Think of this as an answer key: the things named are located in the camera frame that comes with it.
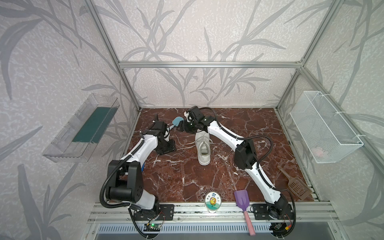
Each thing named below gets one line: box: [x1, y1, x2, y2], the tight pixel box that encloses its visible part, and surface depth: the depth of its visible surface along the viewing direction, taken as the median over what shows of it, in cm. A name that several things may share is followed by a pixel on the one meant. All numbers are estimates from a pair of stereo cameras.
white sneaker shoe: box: [195, 129, 211, 166], surface depth 91 cm
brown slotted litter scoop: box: [277, 165, 312, 200], surface depth 84 cm
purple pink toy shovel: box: [234, 189, 256, 236], surface depth 78 cm
